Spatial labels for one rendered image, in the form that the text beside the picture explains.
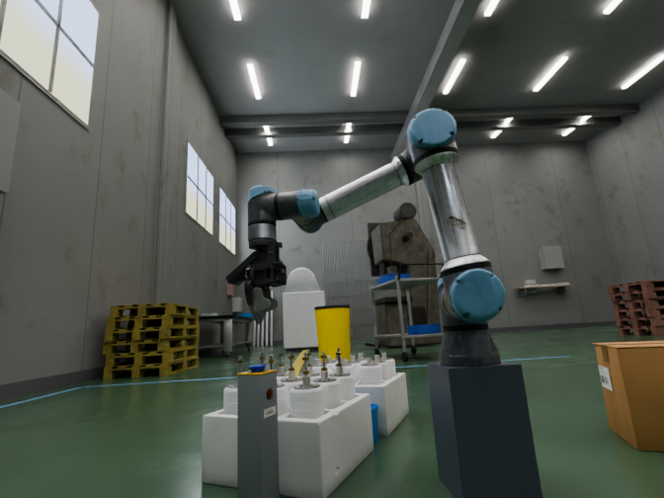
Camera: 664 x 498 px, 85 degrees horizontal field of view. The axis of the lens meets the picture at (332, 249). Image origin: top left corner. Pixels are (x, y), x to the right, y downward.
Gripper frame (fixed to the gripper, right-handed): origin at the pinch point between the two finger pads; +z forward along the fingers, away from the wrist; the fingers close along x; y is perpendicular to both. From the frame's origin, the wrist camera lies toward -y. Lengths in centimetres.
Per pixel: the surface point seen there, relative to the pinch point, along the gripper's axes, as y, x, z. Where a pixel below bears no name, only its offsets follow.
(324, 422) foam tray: 12.4, 11.6, 27.0
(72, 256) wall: -334, 153, -84
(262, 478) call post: 3.5, -3.6, 35.5
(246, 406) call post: -0.6, -3.7, 20.4
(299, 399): 5.1, 12.2, 21.7
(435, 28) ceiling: 29, 610, -598
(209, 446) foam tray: -23.4, 9.8, 34.4
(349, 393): 9.4, 37.9, 24.7
